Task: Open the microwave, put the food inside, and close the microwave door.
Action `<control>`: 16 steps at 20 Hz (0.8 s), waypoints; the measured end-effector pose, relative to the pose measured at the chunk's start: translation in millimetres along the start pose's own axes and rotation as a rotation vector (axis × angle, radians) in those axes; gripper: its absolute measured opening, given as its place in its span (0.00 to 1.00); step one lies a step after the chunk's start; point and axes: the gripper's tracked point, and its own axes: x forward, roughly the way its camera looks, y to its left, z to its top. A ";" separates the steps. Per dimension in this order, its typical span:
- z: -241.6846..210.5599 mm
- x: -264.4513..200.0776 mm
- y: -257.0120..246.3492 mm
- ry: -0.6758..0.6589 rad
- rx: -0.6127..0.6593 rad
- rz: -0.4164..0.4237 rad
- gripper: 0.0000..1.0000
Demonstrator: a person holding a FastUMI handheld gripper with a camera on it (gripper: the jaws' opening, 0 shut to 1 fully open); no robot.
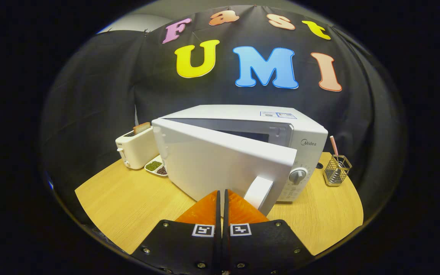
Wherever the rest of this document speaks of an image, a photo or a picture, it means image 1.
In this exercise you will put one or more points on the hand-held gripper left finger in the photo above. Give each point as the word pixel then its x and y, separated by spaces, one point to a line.
pixel 181 248

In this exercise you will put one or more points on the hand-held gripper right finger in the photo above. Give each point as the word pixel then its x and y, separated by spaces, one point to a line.
pixel 266 248

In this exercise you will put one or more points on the white microwave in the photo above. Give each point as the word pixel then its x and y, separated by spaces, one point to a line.
pixel 220 164

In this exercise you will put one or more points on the white divided bean dish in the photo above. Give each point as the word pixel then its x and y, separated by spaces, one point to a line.
pixel 154 165

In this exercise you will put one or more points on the cream toaster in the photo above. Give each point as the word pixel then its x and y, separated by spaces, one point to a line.
pixel 138 149

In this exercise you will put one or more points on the red striped straw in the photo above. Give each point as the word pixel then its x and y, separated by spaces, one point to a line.
pixel 334 145

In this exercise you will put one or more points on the brown toast slice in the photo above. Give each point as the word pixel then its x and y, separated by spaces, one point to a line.
pixel 142 128

